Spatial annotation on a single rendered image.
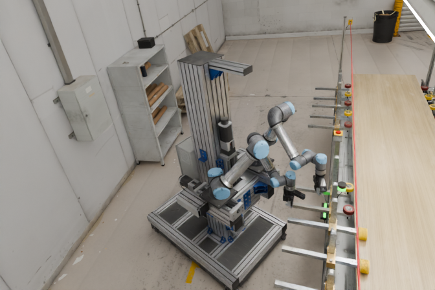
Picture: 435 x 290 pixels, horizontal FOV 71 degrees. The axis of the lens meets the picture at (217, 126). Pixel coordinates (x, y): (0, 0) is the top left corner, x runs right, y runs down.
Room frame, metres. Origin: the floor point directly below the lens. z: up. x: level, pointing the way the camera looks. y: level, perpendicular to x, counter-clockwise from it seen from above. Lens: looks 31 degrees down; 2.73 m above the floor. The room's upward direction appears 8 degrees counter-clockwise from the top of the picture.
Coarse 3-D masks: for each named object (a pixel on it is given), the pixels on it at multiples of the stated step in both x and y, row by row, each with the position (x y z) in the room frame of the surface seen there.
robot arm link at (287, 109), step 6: (288, 102) 2.05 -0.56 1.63; (282, 108) 1.99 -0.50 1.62; (288, 108) 2.00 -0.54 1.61; (294, 108) 2.03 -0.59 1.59; (282, 114) 1.96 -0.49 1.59; (288, 114) 1.98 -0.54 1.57; (282, 120) 2.01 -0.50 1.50; (264, 132) 2.21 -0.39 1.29; (270, 132) 2.13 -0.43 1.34; (264, 138) 2.17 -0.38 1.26; (270, 138) 2.14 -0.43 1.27; (276, 138) 2.20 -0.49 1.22; (270, 144) 2.16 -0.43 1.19
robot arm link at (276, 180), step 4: (276, 172) 1.83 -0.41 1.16; (272, 176) 1.80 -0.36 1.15; (276, 176) 1.78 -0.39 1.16; (280, 176) 1.78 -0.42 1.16; (284, 176) 1.77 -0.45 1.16; (272, 180) 1.75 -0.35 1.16; (276, 180) 1.74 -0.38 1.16; (280, 180) 1.74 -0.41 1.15; (284, 180) 1.74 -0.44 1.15; (272, 184) 1.73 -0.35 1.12; (276, 184) 1.72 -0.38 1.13; (280, 184) 1.72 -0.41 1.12; (284, 184) 1.73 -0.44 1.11
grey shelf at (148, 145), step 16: (160, 48) 4.34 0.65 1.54; (112, 64) 3.87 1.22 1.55; (128, 64) 3.78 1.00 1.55; (160, 64) 4.51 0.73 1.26; (112, 80) 3.78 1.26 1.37; (128, 80) 3.71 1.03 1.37; (144, 80) 3.92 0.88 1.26; (160, 80) 4.56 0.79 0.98; (128, 96) 3.73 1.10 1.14; (144, 96) 3.66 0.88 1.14; (128, 112) 3.75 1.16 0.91; (144, 112) 3.68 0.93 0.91; (176, 112) 4.52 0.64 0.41; (128, 128) 3.77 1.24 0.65; (144, 128) 3.70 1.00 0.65; (160, 128) 3.88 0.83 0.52; (176, 128) 4.47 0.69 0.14; (144, 144) 3.72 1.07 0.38; (160, 144) 4.04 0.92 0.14; (144, 160) 3.74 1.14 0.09; (160, 160) 3.67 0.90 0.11
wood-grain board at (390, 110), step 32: (384, 96) 3.22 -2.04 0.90; (416, 96) 3.12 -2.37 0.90; (352, 128) 2.65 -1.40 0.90; (384, 128) 2.57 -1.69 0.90; (416, 128) 2.50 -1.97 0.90; (384, 160) 2.09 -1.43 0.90; (416, 160) 2.03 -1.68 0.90; (384, 192) 1.72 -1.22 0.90; (416, 192) 1.67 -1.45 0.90; (384, 224) 1.42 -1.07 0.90; (416, 224) 1.39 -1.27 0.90; (384, 256) 1.18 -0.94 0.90; (416, 256) 1.15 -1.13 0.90; (384, 288) 0.99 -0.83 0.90; (416, 288) 0.96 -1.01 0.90
